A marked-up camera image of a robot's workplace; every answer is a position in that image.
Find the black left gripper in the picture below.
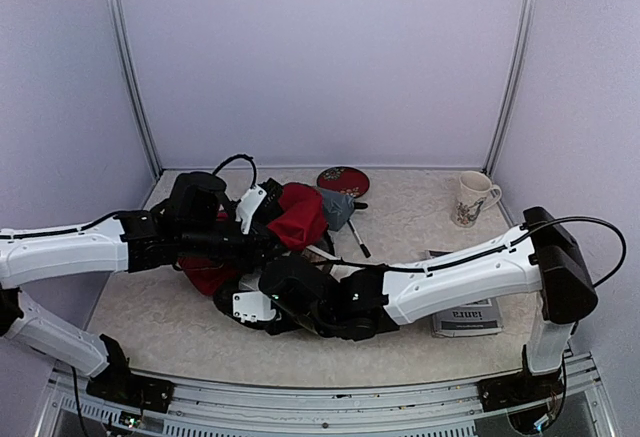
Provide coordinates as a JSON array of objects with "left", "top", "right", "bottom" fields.
[{"left": 179, "top": 219, "right": 291, "bottom": 273}]

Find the red student backpack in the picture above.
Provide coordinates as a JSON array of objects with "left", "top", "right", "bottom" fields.
[{"left": 176, "top": 182, "right": 334, "bottom": 320}]

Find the ianra magazine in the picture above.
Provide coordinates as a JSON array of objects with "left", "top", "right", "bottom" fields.
[{"left": 432, "top": 299, "right": 504, "bottom": 338}]

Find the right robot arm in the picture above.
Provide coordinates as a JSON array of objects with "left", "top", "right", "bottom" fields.
[{"left": 258, "top": 207, "right": 617, "bottom": 401}]

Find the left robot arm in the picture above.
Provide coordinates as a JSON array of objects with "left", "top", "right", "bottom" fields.
[{"left": 1, "top": 171, "right": 281, "bottom": 402}]

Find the grey pencil pouch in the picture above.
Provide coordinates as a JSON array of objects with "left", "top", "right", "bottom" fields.
[{"left": 316, "top": 187, "right": 368, "bottom": 232}]

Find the white ceramic mug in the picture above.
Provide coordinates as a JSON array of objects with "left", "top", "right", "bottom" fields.
[{"left": 451, "top": 171, "right": 502, "bottom": 228}]

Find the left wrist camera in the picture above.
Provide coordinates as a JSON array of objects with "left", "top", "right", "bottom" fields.
[{"left": 212, "top": 154, "right": 284, "bottom": 235}]

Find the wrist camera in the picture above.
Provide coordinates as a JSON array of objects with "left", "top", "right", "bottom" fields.
[
  {"left": 232, "top": 275, "right": 278, "bottom": 323},
  {"left": 212, "top": 154, "right": 284, "bottom": 235}
]

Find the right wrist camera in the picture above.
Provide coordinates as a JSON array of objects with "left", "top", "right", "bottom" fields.
[{"left": 232, "top": 275, "right": 278, "bottom": 323}]

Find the aluminium front rail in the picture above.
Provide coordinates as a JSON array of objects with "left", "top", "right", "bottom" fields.
[{"left": 34, "top": 351, "right": 621, "bottom": 437}]

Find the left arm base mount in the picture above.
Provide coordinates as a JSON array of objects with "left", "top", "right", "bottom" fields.
[{"left": 86, "top": 334, "right": 174, "bottom": 414}]

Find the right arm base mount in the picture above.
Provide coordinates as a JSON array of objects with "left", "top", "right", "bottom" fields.
[{"left": 477, "top": 345, "right": 566, "bottom": 412}]

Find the left aluminium frame post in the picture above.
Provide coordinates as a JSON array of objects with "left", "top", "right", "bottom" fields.
[{"left": 107, "top": 0, "right": 163, "bottom": 182}]

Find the aluminium frame post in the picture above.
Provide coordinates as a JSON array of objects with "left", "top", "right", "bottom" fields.
[
  {"left": 483, "top": 0, "right": 537, "bottom": 176},
  {"left": 107, "top": 0, "right": 163, "bottom": 182}
]

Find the right aluminium frame post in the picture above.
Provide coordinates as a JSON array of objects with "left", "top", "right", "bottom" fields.
[{"left": 483, "top": 0, "right": 537, "bottom": 176}]

